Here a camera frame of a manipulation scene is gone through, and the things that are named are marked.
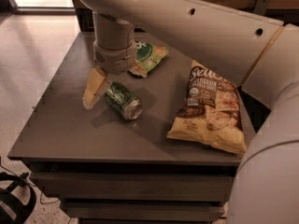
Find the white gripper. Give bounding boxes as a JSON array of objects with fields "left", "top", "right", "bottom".
[{"left": 82, "top": 42, "right": 136, "bottom": 109}]

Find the green soda can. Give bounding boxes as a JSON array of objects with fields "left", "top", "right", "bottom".
[{"left": 104, "top": 81, "right": 143, "bottom": 120}]

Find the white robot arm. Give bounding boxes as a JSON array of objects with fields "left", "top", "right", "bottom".
[{"left": 80, "top": 0, "right": 299, "bottom": 224}]

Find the green snack bag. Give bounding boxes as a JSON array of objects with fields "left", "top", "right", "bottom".
[{"left": 129, "top": 41, "right": 168, "bottom": 78}]

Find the grey drawer cabinet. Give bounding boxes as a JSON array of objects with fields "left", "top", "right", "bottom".
[{"left": 8, "top": 33, "right": 240, "bottom": 224}]

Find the yellow brown chips bag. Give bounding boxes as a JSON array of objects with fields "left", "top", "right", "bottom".
[{"left": 167, "top": 61, "right": 247, "bottom": 155}]

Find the black bag strap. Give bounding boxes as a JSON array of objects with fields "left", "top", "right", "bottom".
[{"left": 0, "top": 171, "right": 37, "bottom": 224}]

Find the right metal wall bracket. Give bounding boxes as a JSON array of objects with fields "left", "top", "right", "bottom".
[{"left": 253, "top": 0, "right": 271, "bottom": 16}]

